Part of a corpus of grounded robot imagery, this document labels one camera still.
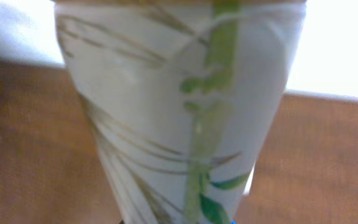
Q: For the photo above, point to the white floral cream tube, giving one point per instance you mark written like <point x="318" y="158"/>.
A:
<point x="180" y="97"/>

